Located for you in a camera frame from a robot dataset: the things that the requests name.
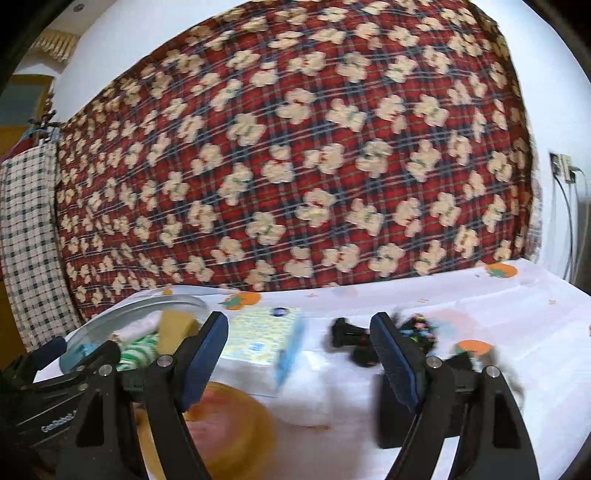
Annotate yellow lidded round container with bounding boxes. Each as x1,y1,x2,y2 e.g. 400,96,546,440
135,381,279,480

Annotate wall power socket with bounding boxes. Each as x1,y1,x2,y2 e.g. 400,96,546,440
549,151,576,184

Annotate yellow patterned tissue pack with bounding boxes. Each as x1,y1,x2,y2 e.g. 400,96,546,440
211,306,305,397

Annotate black power cable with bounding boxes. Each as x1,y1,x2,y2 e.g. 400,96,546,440
551,168,590,282

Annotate red plaid bear blanket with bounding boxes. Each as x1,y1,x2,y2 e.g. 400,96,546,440
56,1,534,320

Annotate green white checked cloth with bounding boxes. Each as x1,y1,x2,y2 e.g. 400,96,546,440
1,143,81,351

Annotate pink cloth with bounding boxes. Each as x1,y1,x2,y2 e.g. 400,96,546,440
110,311,162,344

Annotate round metal cookie tin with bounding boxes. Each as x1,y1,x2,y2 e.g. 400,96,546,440
59,294,209,373

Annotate coat rack hooks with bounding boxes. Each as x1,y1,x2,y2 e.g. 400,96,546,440
23,92,61,143

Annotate yellow sponge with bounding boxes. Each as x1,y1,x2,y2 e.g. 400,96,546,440
157,310,200,355

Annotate green white striped towel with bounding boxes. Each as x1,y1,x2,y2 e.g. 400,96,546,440
116,333,159,372

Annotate black beaded hair tie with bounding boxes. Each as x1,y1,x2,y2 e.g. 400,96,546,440
329,313,440,368

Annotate white persimmon print tablecloth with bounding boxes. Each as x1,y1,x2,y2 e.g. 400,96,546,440
34,257,591,480

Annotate wooden door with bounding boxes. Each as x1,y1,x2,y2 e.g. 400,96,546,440
0,74,54,367

